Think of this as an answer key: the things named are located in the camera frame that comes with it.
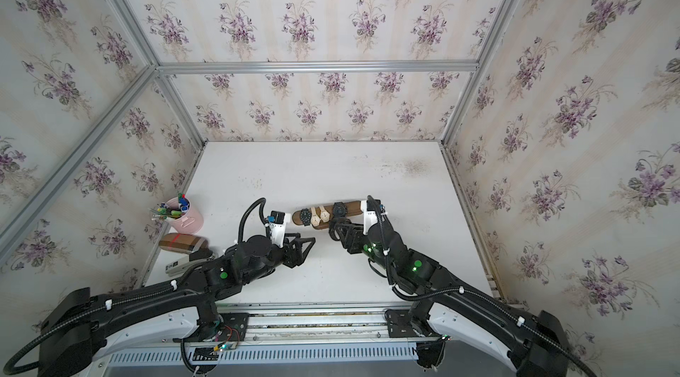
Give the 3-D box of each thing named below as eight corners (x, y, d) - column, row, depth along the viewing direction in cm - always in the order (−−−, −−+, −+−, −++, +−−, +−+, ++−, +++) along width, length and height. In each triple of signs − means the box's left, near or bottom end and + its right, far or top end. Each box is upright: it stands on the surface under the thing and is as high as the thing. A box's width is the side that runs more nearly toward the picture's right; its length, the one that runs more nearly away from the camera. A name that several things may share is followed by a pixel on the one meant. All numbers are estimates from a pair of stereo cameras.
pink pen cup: (169, 237, 92) (147, 218, 81) (180, 214, 98) (160, 193, 88) (198, 237, 92) (180, 218, 82) (207, 214, 98) (192, 193, 88)
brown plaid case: (159, 253, 88) (154, 249, 86) (167, 237, 92) (162, 233, 89) (205, 253, 88) (201, 249, 86) (210, 237, 92) (207, 233, 90)
